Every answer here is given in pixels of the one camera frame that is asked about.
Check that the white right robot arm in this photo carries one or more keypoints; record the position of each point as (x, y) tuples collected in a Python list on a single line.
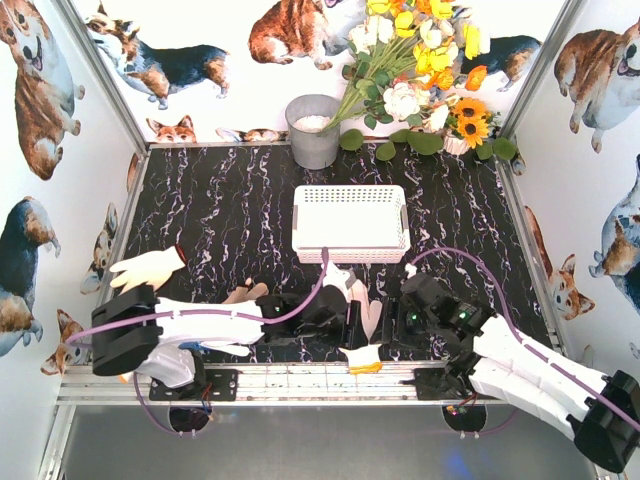
[(599, 413)]

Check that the grey metal bucket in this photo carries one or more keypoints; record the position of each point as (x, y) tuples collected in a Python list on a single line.
[(314, 139)]

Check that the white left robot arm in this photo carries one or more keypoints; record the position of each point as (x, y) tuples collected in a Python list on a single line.
[(142, 333)]

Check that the aluminium front rail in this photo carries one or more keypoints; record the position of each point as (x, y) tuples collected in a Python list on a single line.
[(276, 384)]

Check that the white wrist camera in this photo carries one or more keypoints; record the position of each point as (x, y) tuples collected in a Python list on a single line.
[(343, 280), (411, 270)]

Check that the white plastic storage basket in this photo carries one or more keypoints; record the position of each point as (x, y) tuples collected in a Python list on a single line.
[(357, 224)]

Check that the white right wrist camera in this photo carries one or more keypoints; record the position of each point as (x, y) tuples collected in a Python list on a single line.
[(411, 270)]

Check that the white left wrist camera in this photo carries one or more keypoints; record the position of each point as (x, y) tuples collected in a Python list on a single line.
[(343, 280)]

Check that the cream knit glove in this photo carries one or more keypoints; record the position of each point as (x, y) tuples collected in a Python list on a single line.
[(249, 290), (153, 268)]

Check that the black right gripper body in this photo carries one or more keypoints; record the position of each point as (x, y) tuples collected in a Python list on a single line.
[(393, 320)]

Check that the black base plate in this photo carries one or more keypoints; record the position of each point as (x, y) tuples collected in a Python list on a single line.
[(450, 382), (217, 385)]

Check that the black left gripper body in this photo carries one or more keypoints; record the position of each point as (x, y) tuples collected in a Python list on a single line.
[(353, 323)]

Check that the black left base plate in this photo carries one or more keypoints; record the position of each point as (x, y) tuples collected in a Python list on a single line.
[(217, 385)]

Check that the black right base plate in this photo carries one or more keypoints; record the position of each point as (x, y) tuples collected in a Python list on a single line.
[(450, 382)]

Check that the orange dotted white glove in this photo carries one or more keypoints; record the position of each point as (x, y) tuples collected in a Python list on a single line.
[(364, 359)]

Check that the sunflower pot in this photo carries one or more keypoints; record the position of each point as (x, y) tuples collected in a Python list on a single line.
[(470, 126)]

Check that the artificial flower bouquet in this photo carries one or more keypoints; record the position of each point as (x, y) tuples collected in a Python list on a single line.
[(409, 57)]

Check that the blue dotted white glove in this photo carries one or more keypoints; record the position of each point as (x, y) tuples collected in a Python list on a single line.
[(175, 364)]

